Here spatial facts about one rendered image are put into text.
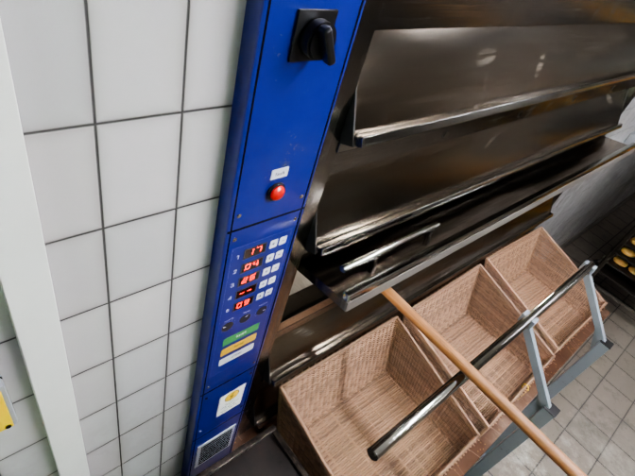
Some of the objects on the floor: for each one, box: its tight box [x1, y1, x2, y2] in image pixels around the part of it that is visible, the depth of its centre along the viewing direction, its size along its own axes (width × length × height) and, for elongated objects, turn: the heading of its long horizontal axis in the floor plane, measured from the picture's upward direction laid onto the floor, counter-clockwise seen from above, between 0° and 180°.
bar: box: [367, 260, 614, 476], centre depth 166 cm, size 31×127×118 cm, turn 115°
